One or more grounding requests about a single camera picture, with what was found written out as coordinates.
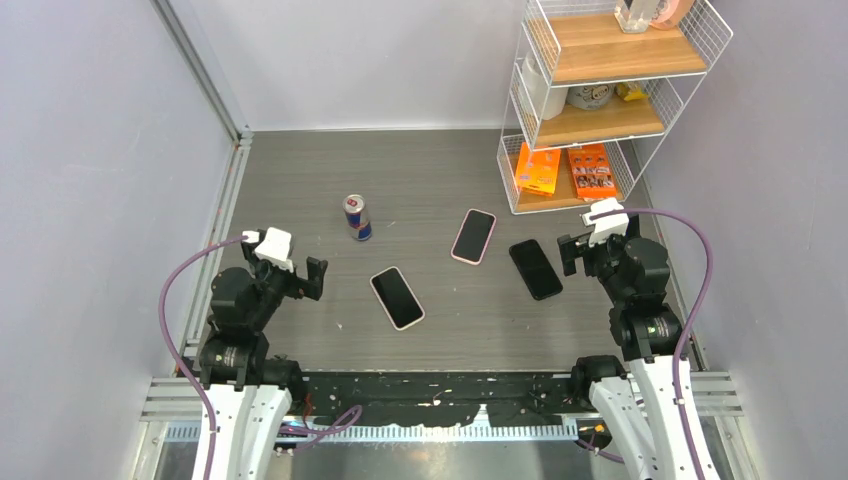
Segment clear glass jar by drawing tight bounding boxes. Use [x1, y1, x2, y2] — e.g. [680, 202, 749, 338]
[614, 0, 660, 34]

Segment white bottle on shelf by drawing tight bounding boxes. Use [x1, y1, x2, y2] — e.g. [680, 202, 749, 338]
[521, 53, 568, 120]

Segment pink tape roll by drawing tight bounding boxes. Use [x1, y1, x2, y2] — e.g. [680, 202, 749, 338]
[650, 0, 695, 30]

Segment orange snack box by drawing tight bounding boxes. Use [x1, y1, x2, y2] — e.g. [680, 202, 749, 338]
[566, 143, 618, 202]
[514, 142, 562, 197]

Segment orange snack box left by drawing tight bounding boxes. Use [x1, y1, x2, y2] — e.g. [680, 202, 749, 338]
[514, 142, 562, 197]

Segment black phone case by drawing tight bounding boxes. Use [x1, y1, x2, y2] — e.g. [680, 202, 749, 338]
[509, 239, 563, 301]

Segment orange snack box right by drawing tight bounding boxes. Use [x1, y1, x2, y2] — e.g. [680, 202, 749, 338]
[566, 143, 618, 202]

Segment round tin on shelf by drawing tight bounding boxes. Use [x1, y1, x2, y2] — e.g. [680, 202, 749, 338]
[566, 84, 615, 111]

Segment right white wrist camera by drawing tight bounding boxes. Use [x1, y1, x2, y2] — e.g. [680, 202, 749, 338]
[581, 198, 629, 247]

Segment Red Bull can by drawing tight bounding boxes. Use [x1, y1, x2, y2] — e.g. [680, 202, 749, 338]
[342, 194, 372, 241]

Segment phone in cream case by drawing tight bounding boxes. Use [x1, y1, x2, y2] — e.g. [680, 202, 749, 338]
[369, 266, 426, 331]

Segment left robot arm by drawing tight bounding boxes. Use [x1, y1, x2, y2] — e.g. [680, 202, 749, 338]
[193, 227, 328, 479]

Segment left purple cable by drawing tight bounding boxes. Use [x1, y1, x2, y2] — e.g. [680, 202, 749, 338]
[157, 235, 364, 480]

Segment white wire shelf rack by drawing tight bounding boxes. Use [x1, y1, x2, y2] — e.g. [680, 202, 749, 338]
[497, 1, 733, 215]

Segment aluminium frame rail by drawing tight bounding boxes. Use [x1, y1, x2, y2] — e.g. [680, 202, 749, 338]
[140, 0, 254, 425]

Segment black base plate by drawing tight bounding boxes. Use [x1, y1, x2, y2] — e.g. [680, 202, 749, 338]
[293, 371, 598, 427]

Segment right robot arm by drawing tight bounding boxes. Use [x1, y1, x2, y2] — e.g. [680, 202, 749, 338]
[558, 209, 718, 479]

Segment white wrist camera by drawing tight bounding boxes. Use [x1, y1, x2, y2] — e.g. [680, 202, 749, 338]
[581, 198, 629, 247]
[241, 227, 295, 273]

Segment yellow packet on shelf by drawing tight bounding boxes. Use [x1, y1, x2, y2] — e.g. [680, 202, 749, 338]
[615, 81, 650, 102]

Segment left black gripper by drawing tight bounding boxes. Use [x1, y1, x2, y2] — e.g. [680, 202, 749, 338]
[243, 239, 326, 328]

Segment phone in pink case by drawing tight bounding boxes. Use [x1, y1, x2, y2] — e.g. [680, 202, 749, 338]
[450, 208, 496, 265]

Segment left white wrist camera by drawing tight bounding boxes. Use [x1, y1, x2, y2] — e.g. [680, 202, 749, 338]
[241, 227, 295, 273]

